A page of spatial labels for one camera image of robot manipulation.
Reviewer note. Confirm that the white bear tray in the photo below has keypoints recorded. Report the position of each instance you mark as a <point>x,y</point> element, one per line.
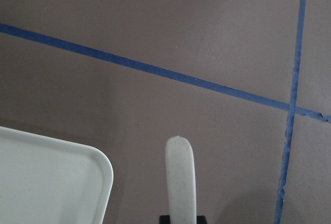
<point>48,180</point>

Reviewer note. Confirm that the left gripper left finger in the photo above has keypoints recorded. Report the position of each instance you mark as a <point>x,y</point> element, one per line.
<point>164,219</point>

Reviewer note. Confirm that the white plastic spoon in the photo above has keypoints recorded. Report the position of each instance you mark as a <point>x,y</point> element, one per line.
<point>180,171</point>

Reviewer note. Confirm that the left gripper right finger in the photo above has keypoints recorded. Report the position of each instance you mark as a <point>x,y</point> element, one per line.
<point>201,219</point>

